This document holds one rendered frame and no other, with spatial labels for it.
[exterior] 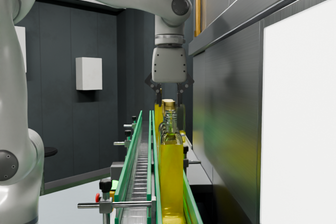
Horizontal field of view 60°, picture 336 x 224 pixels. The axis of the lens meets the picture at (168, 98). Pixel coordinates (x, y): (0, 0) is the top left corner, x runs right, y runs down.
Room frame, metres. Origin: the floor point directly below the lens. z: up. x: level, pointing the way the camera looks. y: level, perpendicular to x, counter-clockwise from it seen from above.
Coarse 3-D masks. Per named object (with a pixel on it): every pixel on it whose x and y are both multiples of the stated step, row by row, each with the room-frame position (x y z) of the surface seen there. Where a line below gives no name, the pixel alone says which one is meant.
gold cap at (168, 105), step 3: (165, 102) 0.83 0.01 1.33; (168, 102) 0.83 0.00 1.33; (171, 102) 0.83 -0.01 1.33; (174, 102) 0.84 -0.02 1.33; (165, 105) 0.83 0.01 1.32; (168, 105) 0.83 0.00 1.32; (171, 105) 0.83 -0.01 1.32; (174, 105) 0.84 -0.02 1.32; (165, 108) 0.83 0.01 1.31; (168, 108) 0.83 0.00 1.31; (171, 108) 0.83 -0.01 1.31; (174, 108) 0.84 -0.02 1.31
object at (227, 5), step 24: (216, 0) 0.91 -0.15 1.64; (240, 0) 0.60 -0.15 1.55; (264, 0) 0.47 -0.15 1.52; (288, 0) 0.41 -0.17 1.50; (216, 24) 0.81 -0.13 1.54; (240, 24) 0.60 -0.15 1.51; (192, 48) 1.27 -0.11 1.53; (192, 144) 1.40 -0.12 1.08; (216, 192) 0.88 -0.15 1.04; (216, 216) 0.88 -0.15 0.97; (240, 216) 0.64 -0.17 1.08
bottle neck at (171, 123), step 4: (168, 112) 0.74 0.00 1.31; (172, 112) 0.74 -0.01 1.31; (176, 112) 0.73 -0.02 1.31; (168, 116) 0.72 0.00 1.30; (172, 116) 0.72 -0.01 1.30; (176, 116) 0.73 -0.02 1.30; (168, 120) 0.72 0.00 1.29; (172, 120) 0.72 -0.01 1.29; (176, 120) 0.73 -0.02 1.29; (168, 124) 0.72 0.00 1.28; (172, 124) 0.72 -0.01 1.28; (176, 124) 0.73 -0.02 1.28; (168, 128) 0.72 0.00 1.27; (172, 128) 0.72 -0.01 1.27; (176, 128) 0.73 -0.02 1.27
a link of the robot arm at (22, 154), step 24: (0, 0) 0.66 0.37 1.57; (0, 24) 0.67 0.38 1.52; (0, 48) 0.70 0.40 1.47; (0, 72) 0.70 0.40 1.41; (24, 72) 0.75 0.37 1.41; (0, 96) 0.69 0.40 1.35; (24, 96) 0.73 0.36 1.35; (0, 120) 0.68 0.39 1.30; (24, 120) 0.70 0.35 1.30; (0, 144) 0.65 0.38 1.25; (24, 144) 0.68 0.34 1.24; (0, 168) 0.64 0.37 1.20; (24, 168) 0.67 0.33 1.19
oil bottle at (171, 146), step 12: (168, 132) 0.72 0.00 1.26; (168, 144) 0.70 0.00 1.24; (180, 144) 0.71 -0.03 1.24; (168, 156) 0.70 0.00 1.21; (180, 156) 0.71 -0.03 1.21; (168, 168) 0.70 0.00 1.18; (180, 168) 0.71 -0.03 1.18; (168, 180) 0.70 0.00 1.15; (180, 180) 0.71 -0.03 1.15; (168, 192) 0.70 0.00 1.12; (180, 192) 0.71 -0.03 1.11; (168, 204) 0.70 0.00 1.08; (180, 204) 0.71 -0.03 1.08; (168, 216) 0.70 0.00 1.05; (180, 216) 0.71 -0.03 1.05
